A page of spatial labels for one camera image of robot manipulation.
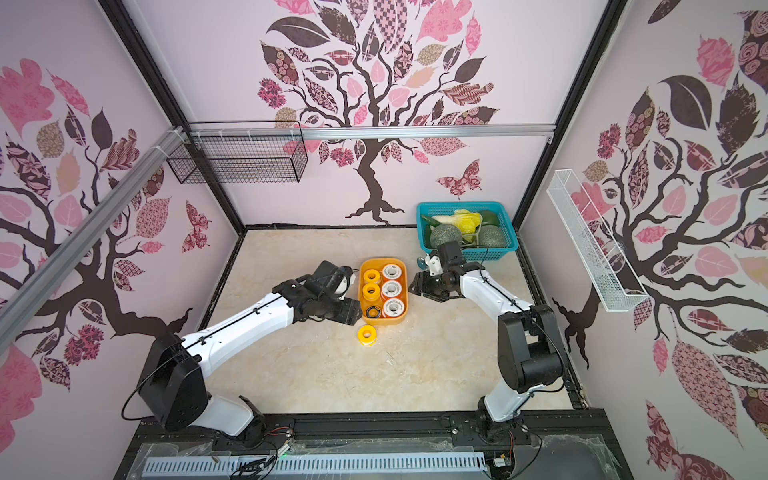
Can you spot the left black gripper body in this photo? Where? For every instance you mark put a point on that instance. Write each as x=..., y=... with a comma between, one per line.
x=335, y=309

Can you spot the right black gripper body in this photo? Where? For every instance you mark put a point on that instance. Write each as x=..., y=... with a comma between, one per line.
x=432, y=285

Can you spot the yellow tape roll bottom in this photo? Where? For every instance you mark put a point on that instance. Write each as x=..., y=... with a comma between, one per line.
x=372, y=276

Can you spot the orange tape roll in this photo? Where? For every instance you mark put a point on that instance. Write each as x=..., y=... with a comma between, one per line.
x=392, y=272
x=393, y=308
x=391, y=289

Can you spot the yellow black tape roll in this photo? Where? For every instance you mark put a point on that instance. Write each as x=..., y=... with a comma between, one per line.
x=373, y=312

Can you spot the yellow plastic storage box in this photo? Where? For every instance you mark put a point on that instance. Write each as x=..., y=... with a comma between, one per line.
x=379, y=263

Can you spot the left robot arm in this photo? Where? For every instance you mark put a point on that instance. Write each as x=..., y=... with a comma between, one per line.
x=173, y=381

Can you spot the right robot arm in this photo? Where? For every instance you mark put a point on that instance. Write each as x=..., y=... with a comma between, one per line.
x=530, y=357

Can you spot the green melon left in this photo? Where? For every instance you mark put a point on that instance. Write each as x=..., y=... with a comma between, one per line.
x=444, y=233

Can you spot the green melon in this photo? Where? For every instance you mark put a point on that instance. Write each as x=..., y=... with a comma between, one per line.
x=491, y=236
x=444, y=233

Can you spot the green melon right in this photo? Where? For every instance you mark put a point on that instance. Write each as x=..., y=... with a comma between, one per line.
x=491, y=236

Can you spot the teal plastic basket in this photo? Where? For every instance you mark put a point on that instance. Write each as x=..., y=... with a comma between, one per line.
x=432, y=214

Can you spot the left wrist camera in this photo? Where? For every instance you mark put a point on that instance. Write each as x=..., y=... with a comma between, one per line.
x=336, y=279

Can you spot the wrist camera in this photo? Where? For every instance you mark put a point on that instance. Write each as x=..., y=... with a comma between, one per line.
x=336, y=279
x=438, y=261

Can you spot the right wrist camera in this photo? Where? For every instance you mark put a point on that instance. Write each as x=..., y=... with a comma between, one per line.
x=438, y=261

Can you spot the black wire wall basket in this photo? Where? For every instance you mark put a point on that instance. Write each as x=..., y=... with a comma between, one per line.
x=241, y=152

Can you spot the white wire wall shelf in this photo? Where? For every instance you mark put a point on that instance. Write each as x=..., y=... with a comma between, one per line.
x=581, y=208

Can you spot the white slotted cable duct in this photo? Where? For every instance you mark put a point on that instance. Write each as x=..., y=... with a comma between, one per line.
x=313, y=466

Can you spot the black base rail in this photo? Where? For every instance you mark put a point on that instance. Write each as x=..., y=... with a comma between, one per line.
x=545, y=444

